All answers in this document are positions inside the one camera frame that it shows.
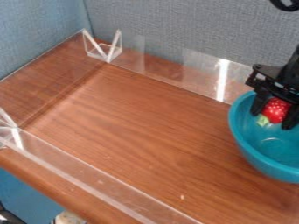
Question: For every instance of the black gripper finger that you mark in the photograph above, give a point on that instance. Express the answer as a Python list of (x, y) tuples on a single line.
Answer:
[(291, 117), (258, 101)]

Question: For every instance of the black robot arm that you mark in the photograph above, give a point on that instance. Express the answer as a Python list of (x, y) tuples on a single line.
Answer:
[(276, 81)]

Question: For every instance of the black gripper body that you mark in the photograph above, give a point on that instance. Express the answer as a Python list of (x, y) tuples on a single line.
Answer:
[(279, 79)]

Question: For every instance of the clear acrylic front barrier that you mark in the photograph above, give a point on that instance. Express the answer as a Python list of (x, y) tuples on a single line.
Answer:
[(128, 200)]

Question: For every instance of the red toy strawberry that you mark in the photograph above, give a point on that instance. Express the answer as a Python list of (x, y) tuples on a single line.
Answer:
[(273, 112)]

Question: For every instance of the blue plastic bowl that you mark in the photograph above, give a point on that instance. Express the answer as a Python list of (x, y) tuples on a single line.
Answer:
[(268, 147)]

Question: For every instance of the clear acrylic left barrier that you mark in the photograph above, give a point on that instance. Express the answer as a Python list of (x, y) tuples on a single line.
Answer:
[(44, 52)]

